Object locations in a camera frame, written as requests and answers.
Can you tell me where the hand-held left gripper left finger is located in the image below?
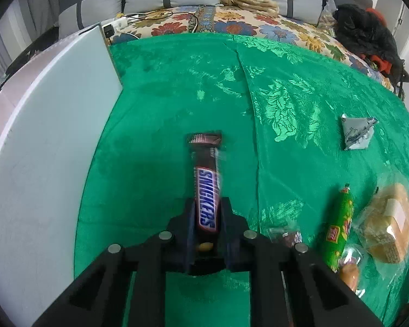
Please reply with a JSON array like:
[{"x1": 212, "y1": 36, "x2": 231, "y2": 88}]
[{"x1": 32, "y1": 198, "x2": 196, "y2": 327}]

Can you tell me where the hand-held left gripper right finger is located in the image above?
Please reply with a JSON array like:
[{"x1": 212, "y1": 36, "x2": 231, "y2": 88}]
[{"x1": 220, "y1": 196, "x2": 384, "y2": 327}]

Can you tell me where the brown chocolate bar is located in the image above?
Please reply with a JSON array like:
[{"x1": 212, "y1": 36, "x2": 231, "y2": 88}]
[{"x1": 186, "y1": 131, "x2": 223, "y2": 256}]

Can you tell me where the white foam board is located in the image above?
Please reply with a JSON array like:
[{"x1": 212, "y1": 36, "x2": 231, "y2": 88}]
[{"x1": 0, "y1": 23, "x2": 123, "y2": 327}]

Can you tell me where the silver triangular snack packet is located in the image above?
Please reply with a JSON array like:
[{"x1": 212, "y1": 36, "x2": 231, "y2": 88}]
[{"x1": 340, "y1": 113, "x2": 379, "y2": 151}]

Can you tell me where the clear wrapped dark pastry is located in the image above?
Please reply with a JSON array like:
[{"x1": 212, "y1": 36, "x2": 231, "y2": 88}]
[{"x1": 267, "y1": 223, "x2": 304, "y2": 249}]

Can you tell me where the green wrapped sausage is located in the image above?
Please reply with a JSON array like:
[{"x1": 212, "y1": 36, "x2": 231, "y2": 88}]
[{"x1": 322, "y1": 184, "x2": 355, "y2": 273}]

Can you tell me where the clear wrapped hot dog bun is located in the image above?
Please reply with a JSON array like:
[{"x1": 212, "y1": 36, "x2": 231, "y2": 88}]
[{"x1": 337, "y1": 245, "x2": 367, "y2": 297}]

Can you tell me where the clear bag of sliced bread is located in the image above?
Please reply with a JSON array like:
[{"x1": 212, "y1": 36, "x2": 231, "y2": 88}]
[{"x1": 356, "y1": 174, "x2": 409, "y2": 273}]

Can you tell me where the white power strip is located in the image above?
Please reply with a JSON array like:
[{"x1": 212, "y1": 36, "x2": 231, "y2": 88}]
[{"x1": 101, "y1": 17, "x2": 128, "y2": 38}]

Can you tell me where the orange garment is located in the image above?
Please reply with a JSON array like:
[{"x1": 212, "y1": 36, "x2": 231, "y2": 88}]
[{"x1": 366, "y1": 8, "x2": 392, "y2": 72}]

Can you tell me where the grey curtain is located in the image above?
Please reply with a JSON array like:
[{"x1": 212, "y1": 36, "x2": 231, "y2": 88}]
[{"x1": 0, "y1": 0, "x2": 60, "y2": 86}]

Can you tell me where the black cable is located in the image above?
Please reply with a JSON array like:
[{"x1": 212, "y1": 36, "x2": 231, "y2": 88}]
[{"x1": 123, "y1": 11, "x2": 200, "y2": 35}]

